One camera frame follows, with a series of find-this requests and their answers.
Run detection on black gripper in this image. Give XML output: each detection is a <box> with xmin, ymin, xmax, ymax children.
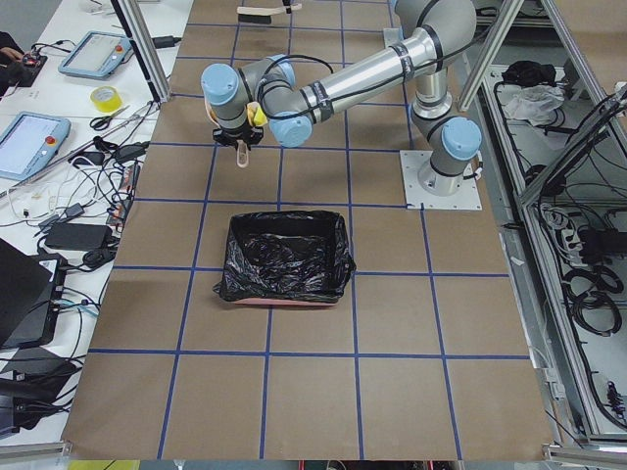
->
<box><xmin>213</xmin><ymin>124</ymin><xmax>264</xmax><ymax>147</ymax></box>

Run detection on yellow green sponge piece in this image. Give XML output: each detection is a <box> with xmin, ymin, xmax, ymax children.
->
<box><xmin>247</xmin><ymin>105</ymin><xmax>267</xmax><ymax>127</ymax></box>

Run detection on beige dustpan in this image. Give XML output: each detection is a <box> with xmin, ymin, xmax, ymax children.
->
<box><xmin>205</xmin><ymin>99</ymin><xmax>258</xmax><ymax>168</ymax></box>

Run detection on white hand brush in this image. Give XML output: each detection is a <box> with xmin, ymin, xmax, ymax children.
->
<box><xmin>236</xmin><ymin>3</ymin><xmax>303</xmax><ymax>24</ymax></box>

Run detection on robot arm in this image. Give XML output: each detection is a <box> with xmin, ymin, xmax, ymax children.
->
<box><xmin>200</xmin><ymin>1</ymin><xmax>476</xmax><ymax>167</ymax></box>

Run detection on bin with black bag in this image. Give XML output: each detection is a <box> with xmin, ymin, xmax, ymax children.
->
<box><xmin>213</xmin><ymin>211</ymin><xmax>356</xmax><ymax>306</ymax></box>

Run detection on yellow tape roll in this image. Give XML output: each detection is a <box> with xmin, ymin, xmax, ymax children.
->
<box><xmin>90</xmin><ymin>86</ymin><xmax>122</xmax><ymax>113</ymax></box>

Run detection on teach pendant far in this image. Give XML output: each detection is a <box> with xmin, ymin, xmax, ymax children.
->
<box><xmin>58</xmin><ymin>31</ymin><xmax>132</xmax><ymax>80</ymax></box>

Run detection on teach pendant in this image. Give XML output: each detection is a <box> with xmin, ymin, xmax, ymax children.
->
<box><xmin>58</xmin><ymin>31</ymin><xmax>132</xmax><ymax>80</ymax></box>
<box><xmin>1</xmin><ymin>112</ymin><xmax>72</xmax><ymax>181</ymax></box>

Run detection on long metal rod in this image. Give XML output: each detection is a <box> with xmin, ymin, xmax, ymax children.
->
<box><xmin>27</xmin><ymin>103</ymin><xmax>159</xmax><ymax>182</ymax></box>

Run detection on black power adapter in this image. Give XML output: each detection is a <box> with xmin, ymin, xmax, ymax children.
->
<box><xmin>44</xmin><ymin>223</ymin><xmax>113</xmax><ymax>251</ymax></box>

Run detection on teach pendant near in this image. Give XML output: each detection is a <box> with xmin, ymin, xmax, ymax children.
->
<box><xmin>1</xmin><ymin>112</ymin><xmax>72</xmax><ymax>181</ymax></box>

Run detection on black laptop device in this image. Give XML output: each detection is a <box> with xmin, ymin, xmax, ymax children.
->
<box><xmin>1</xmin><ymin>241</ymin><xmax>68</xmax><ymax>350</ymax></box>

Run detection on crumpled white cloth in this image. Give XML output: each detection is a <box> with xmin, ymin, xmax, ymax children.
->
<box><xmin>504</xmin><ymin>85</ymin><xmax>564</xmax><ymax>125</ymax></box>

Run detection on aluminium frame post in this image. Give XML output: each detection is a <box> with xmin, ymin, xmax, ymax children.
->
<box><xmin>111</xmin><ymin>0</ymin><xmax>170</xmax><ymax>104</ymax></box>

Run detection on black handled scissors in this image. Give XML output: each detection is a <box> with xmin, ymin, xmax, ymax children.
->
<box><xmin>89</xmin><ymin>106</ymin><xmax>127</xmax><ymax>131</ymax></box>

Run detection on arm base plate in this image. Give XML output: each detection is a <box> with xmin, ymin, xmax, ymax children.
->
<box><xmin>400</xmin><ymin>150</ymin><xmax>482</xmax><ymax>211</ymax></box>

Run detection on coiled black cables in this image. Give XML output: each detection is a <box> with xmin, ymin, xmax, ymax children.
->
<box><xmin>560</xmin><ymin>268</ymin><xmax>624</xmax><ymax>339</ymax></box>

